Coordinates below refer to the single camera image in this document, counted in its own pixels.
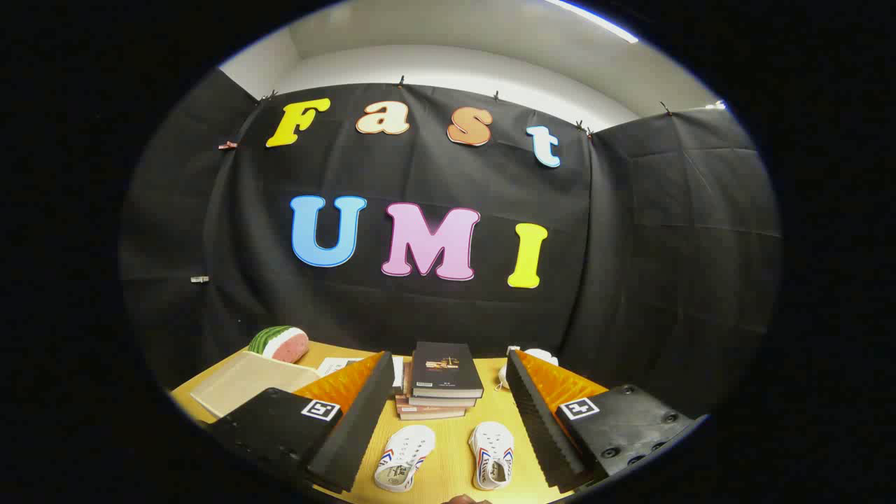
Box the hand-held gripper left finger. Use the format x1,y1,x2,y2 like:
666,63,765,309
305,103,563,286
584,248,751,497
207,351,396,494

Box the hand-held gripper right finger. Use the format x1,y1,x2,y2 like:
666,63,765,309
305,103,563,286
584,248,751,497
505,349,709,494

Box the white striped canvas shoe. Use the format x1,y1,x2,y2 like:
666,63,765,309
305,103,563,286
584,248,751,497
373,424,437,493
468,421,515,491

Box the beige fabric storage box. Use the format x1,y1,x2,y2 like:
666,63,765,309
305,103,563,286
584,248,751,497
190,350,321,419

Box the white portrait cover book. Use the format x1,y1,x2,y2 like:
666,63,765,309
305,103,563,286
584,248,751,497
316,356,405,390

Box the reddish brown book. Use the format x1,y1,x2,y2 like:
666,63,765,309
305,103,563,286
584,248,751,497
395,392,467,421

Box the white plush toy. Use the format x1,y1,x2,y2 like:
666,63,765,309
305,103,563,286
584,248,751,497
497,346,559,391

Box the dark brown book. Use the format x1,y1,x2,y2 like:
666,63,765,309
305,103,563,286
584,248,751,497
402,360,477,409

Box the black hardcover book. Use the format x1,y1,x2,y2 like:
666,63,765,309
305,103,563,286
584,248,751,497
410,342,485,400

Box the watermelon slice toy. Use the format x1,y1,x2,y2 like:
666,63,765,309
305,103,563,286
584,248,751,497
248,325,310,363

